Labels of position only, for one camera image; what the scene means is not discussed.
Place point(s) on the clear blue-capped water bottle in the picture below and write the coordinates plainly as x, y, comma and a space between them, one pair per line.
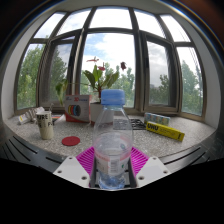
112, 143

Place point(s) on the white and red filament box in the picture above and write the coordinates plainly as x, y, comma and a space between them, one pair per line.
77, 108

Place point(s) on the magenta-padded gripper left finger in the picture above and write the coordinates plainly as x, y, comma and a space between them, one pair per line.
71, 171

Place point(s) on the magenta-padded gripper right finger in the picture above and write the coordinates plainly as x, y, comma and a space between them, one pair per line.
151, 170

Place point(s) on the dark slatted panel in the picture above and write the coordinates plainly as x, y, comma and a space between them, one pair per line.
20, 150

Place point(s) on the pastel blue box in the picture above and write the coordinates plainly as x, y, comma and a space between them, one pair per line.
156, 118

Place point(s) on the long yellow glue box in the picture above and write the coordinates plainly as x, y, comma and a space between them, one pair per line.
165, 131

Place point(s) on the cream mug with black lettering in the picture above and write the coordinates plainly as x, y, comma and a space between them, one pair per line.
45, 125

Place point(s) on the flat round red coaster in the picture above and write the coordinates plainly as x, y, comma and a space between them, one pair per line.
71, 141

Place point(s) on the white and yellow package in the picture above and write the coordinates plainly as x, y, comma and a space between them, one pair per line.
23, 117

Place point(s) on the colourful dark magazine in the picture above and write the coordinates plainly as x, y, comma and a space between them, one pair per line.
58, 118

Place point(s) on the grey framed bay window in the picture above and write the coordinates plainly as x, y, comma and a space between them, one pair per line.
156, 66

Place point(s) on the potted plant with red flowers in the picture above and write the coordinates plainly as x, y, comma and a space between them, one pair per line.
98, 80

